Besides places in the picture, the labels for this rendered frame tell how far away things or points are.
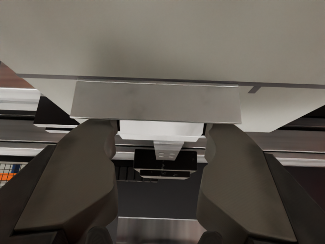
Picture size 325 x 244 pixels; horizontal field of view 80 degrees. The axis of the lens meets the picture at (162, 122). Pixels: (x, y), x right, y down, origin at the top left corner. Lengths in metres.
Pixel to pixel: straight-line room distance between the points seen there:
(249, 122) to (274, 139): 0.33
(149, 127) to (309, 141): 0.42
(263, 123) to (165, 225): 0.12
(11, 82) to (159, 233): 0.20
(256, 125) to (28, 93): 0.22
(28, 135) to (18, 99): 0.26
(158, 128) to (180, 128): 0.02
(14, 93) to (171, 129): 0.16
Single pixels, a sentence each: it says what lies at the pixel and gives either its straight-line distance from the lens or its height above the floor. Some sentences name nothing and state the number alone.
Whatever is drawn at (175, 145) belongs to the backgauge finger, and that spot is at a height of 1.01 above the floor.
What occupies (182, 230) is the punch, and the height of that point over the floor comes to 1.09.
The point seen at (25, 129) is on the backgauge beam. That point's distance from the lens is 0.53.
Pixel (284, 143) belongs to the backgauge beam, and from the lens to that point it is 0.51.
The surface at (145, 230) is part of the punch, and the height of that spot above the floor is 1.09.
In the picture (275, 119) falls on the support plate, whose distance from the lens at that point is 0.17.
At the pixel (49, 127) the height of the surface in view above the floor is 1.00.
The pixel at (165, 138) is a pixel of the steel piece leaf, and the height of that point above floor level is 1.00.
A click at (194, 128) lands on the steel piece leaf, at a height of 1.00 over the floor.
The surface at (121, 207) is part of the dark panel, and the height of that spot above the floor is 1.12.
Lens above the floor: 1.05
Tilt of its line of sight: 18 degrees down
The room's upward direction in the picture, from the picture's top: 178 degrees counter-clockwise
